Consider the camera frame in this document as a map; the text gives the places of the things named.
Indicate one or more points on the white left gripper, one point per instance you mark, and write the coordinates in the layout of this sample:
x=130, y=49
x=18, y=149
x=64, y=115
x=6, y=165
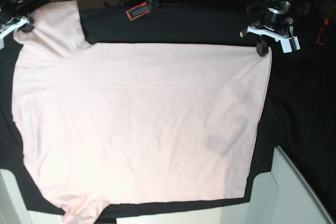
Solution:
x=285, y=36

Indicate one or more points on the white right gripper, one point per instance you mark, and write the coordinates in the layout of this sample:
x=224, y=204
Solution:
x=25, y=24

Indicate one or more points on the pink T-shirt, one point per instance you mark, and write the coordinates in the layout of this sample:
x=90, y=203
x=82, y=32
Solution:
x=116, y=123

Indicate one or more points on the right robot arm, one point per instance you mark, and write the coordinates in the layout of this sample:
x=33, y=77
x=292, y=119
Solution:
x=10, y=10

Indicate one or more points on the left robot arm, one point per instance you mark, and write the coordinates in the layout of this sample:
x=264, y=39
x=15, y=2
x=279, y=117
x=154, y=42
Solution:
x=273, y=22

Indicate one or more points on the orange clamp at right edge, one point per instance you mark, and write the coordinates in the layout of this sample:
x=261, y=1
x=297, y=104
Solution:
x=321, y=37

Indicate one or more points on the black table cloth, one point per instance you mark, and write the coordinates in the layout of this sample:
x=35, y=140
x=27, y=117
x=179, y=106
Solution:
x=299, y=112

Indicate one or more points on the orange black clamp blue handle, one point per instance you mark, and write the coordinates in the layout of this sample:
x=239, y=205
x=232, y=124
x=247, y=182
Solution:
x=142, y=9

